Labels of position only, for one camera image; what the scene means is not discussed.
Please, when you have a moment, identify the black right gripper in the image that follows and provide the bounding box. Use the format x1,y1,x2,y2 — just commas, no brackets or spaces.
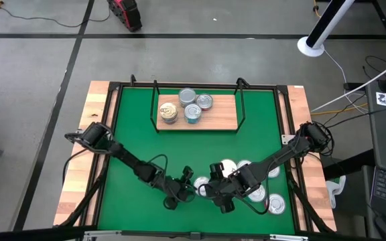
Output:
202,176,248,214

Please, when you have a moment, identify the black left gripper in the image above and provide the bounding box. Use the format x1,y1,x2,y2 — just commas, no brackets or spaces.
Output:
161,178,198,212

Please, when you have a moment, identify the green albacore tuna can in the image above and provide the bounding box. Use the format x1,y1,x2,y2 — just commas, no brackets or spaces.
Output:
193,176,211,197

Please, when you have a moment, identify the tall plain silver can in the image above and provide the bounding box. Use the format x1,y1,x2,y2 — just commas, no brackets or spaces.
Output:
178,87,197,108

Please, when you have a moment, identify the green table mat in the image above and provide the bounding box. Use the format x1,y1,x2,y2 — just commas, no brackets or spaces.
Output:
98,87,296,235

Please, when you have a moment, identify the white plastic clamp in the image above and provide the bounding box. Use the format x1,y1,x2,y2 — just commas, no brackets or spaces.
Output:
326,175,347,209

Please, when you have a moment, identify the red and black tool case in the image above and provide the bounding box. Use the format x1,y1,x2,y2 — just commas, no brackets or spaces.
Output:
107,0,143,33

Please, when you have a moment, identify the white pole with round base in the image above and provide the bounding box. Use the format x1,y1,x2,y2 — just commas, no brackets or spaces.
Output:
296,0,355,58

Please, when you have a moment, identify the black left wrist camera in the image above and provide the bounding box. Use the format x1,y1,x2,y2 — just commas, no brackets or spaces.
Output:
182,165,194,181

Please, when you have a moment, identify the silver aluminium bracket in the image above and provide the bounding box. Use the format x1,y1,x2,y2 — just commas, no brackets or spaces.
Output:
269,234,310,241
82,230,122,241

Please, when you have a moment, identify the wooden shelf with black frame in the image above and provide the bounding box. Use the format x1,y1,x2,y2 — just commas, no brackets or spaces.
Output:
149,77,251,134

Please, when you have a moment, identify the black metal table frame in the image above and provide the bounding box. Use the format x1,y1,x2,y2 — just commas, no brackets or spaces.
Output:
54,74,336,236

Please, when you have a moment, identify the thick white cable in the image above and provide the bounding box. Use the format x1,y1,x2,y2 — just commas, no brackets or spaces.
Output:
310,53,386,113

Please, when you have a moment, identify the thin white cable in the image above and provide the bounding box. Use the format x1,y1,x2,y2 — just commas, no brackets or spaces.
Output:
322,49,370,114

